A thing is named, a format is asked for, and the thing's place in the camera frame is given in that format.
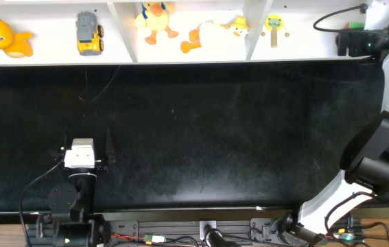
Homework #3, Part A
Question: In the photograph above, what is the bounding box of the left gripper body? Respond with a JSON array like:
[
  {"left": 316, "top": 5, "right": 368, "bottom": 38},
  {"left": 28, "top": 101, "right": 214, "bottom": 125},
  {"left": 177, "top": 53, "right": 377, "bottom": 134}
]
[{"left": 52, "top": 150, "right": 110, "bottom": 174}]

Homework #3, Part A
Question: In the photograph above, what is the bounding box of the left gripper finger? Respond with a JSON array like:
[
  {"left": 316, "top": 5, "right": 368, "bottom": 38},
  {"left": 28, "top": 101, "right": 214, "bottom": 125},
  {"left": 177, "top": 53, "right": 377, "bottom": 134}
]
[
  {"left": 60, "top": 127, "right": 71, "bottom": 152},
  {"left": 106, "top": 126, "right": 118, "bottom": 165}
]

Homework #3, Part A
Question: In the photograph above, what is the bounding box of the grey and yellow toy truck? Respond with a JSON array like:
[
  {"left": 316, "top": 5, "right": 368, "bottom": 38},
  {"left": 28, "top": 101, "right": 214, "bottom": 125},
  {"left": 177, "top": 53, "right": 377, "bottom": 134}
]
[{"left": 75, "top": 11, "right": 105, "bottom": 57}]

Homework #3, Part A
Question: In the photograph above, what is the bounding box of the yellow rubber duck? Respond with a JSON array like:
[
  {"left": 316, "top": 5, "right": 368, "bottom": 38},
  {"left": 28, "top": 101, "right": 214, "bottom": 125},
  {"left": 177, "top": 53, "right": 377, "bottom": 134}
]
[{"left": 0, "top": 19, "right": 34, "bottom": 58}]

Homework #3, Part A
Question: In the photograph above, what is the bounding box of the yellow rattle drum toy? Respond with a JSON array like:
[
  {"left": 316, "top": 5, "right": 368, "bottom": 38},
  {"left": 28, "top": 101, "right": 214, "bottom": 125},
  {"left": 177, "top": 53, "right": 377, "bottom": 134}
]
[{"left": 261, "top": 14, "right": 290, "bottom": 49}]

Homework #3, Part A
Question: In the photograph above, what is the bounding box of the yellow plush duck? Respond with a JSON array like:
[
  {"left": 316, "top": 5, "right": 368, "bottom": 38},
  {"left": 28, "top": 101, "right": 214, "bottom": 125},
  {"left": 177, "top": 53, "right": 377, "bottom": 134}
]
[{"left": 133, "top": 1, "right": 180, "bottom": 46}]

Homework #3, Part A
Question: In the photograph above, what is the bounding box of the white plush duck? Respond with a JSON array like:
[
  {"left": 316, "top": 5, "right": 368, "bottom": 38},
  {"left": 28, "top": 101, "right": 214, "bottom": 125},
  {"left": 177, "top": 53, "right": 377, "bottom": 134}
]
[{"left": 180, "top": 15, "right": 250, "bottom": 54}]

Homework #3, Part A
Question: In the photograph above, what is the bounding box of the white shelf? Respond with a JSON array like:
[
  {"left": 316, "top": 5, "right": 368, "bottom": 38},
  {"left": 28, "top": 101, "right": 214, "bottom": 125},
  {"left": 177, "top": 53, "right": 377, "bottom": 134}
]
[{"left": 0, "top": 0, "right": 389, "bottom": 68}]

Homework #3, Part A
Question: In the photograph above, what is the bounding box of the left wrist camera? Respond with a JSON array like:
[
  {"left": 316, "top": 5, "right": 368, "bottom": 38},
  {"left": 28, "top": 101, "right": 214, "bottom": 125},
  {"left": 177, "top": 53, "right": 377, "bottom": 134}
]
[{"left": 63, "top": 138, "right": 96, "bottom": 169}]

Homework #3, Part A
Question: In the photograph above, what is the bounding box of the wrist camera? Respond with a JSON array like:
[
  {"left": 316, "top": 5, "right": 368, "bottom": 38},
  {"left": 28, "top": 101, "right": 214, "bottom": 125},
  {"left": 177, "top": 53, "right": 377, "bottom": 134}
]
[
  {"left": 364, "top": 0, "right": 389, "bottom": 31},
  {"left": 63, "top": 138, "right": 96, "bottom": 169}
]

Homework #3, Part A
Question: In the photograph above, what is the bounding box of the mounting rail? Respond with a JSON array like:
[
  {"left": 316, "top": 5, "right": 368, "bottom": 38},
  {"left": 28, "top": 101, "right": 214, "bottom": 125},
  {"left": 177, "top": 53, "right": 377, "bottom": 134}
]
[{"left": 25, "top": 209, "right": 389, "bottom": 247}]

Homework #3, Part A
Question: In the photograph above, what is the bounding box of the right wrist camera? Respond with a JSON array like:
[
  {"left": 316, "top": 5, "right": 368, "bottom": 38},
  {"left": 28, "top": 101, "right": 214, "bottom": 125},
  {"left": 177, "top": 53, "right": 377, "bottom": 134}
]
[{"left": 364, "top": 0, "right": 389, "bottom": 31}]

